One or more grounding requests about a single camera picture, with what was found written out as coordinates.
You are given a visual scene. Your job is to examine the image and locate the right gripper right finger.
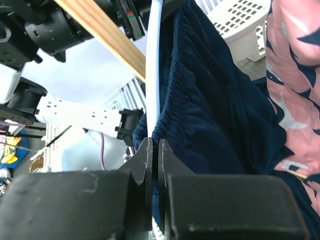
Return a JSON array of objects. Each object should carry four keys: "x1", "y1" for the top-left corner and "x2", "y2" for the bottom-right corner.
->
[{"x1": 158, "y1": 139, "x2": 310, "y2": 240}]

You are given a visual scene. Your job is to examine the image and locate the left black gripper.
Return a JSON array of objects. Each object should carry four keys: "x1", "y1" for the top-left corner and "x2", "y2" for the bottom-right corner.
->
[{"x1": 92, "y1": 0, "x2": 187, "y2": 41}]

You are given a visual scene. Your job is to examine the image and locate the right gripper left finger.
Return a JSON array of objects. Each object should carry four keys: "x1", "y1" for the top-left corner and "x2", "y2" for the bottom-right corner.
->
[{"x1": 0, "y1": 138, "x2": 153, "y2": 240}]

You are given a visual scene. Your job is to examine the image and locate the light blue plastic hanger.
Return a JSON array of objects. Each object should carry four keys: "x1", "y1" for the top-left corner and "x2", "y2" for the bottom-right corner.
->
[{"x1": 145, "y1": 0, "x2": 165, "y2": 240}]

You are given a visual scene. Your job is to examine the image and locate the navy blue shorts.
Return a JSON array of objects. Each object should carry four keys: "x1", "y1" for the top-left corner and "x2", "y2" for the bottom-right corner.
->
[{"x1": 131, "y1": 0, "x2": 320, "y2": 240}]

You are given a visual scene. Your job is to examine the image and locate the pink shark print shorts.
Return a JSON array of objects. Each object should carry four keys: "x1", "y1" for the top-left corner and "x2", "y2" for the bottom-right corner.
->
[{"x1": 265, "y1": 0, "x2": 320, "y2": 212}]

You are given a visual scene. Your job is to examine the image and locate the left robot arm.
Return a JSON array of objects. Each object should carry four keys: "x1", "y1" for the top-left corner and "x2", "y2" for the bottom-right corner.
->
[{"x1": 0, "y1": 0, "x2": 182, "y2": 146}]

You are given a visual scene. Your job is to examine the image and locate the white laundry basket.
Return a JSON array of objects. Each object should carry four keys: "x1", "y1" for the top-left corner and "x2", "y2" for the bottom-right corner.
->
[{"x1": 196, "y1": 0, "x2": 271, "y2": 63}]

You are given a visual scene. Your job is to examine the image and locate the wooden clothes rack frame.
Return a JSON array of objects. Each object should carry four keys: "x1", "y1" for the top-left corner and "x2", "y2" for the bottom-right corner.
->
[{"x1": 56, "y1": 0, "x2": 146, "y2": 82}]

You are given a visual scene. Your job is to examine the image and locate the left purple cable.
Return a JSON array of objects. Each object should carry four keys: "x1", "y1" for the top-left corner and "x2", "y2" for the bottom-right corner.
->
[{"x1": 98, "y1": 131, "x2": 107, "y2": 171}]

